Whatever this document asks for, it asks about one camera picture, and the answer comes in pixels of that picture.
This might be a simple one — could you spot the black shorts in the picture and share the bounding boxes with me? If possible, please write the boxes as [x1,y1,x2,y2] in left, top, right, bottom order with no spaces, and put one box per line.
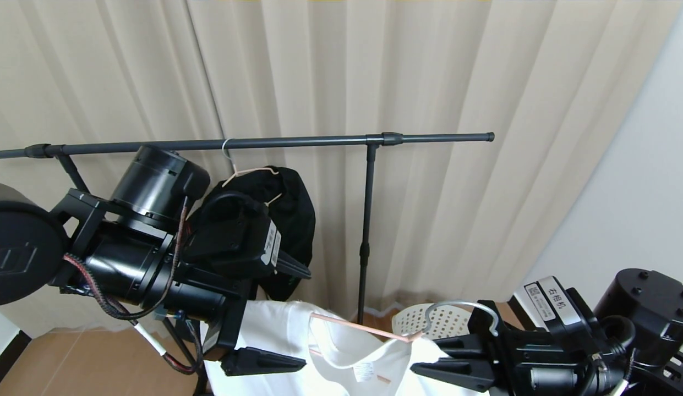
[187,165,317,302]

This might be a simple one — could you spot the white printed t-shirt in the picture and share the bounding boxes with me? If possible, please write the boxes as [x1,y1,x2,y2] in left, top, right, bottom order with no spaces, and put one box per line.
[201,300,490,396]

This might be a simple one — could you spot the black clothes rack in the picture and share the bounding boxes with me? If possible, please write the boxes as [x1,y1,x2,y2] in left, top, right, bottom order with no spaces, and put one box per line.
[0,131,496,396]

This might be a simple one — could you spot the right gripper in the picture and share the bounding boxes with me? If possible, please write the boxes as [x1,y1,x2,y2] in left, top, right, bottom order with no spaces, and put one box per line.
[409,275,636,396]

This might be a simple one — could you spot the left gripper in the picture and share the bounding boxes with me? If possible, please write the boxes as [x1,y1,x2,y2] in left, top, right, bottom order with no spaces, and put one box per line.
[83,220,313,378]

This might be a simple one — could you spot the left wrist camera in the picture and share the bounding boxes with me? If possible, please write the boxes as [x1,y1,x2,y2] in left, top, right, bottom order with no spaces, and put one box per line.
[183,191,267,276]

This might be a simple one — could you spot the white laundry basket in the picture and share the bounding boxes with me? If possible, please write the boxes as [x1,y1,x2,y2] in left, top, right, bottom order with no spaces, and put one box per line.
[391,302,479,342]

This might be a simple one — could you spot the beige curtain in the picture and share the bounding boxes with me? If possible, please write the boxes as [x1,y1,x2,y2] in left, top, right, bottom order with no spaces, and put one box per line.
[0,0,683,336]

